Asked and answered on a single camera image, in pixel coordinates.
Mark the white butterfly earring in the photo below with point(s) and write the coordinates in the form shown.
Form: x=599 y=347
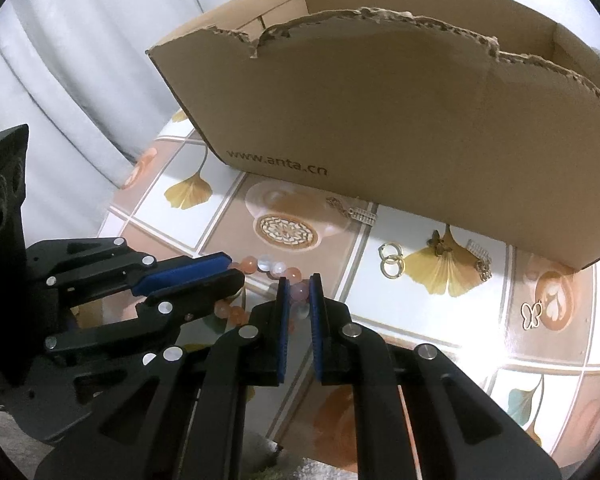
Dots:
x=526 y=312

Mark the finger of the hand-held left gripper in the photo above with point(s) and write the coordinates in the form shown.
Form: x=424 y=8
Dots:
x=200 y=295
x=190 y=267

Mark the white curtain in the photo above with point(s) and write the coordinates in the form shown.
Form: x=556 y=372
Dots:
x=80 y=60

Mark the dark butterfly charm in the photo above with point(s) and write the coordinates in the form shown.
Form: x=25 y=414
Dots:
x=437 y=246

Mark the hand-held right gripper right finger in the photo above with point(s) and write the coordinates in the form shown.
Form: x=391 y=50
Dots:
x=316 y=330

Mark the rhinestone bar earring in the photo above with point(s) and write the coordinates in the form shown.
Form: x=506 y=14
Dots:
x=480 y=255
x=362 y=216

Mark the brown cardboard box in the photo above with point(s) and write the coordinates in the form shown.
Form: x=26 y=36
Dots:
x=380 y=110

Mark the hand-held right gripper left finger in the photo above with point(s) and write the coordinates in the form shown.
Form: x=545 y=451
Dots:
x=282 y=330

